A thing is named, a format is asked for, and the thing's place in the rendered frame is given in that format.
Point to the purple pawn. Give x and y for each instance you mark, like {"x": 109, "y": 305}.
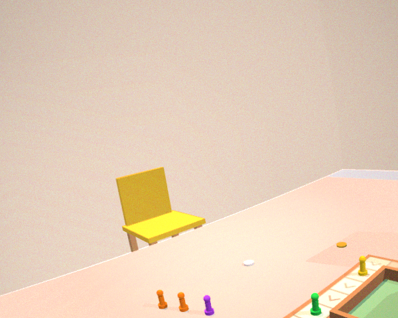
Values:
{"x": 208, "y": 308}

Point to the yellow pawn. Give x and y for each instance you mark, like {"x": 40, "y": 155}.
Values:
{"x": 362, "y": 271}

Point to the orange pawn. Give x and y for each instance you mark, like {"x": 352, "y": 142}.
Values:
{"x": 162, "y": 303}
{"x": 183, "y": 306}

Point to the green pawn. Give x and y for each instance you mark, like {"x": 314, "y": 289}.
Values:
{"x": 315, "y": 310}

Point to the yellow flat disc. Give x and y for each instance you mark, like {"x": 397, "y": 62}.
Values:
{"x": 341, "y": 244}

